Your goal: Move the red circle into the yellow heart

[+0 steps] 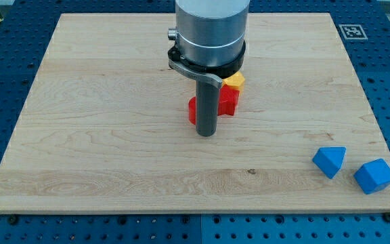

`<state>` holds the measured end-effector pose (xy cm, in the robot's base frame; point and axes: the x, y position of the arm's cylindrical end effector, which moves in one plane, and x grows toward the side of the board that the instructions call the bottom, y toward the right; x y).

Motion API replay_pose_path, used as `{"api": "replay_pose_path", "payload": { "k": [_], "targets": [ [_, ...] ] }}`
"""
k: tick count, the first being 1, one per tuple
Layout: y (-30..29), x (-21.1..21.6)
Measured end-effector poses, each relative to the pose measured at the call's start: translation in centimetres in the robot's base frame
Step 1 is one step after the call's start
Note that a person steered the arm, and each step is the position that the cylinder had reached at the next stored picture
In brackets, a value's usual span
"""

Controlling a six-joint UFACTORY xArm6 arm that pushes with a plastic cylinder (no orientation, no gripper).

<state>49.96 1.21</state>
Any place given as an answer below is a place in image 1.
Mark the black clamp ring with lever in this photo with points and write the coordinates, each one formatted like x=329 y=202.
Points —
x=211 y=75

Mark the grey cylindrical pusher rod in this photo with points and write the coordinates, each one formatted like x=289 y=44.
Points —
x=207 y=99

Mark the red circle block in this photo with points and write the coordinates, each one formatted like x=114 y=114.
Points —
x=192 y=110

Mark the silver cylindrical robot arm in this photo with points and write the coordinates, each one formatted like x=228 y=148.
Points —
x=209 y=47

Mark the yellow heart block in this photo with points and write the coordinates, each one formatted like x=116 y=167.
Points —
x=236 y=81

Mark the red star block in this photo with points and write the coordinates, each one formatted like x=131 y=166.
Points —
x=228 y=101

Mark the light wooden board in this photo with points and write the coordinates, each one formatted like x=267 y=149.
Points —
x=105 y=130

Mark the blue triangle block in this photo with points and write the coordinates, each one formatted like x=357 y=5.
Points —
x=330 y=160

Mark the white fiducial marker tag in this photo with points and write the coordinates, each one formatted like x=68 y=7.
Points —
x=353 y=32

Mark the blue cube block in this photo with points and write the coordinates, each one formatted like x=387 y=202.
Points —
x=373 y=176

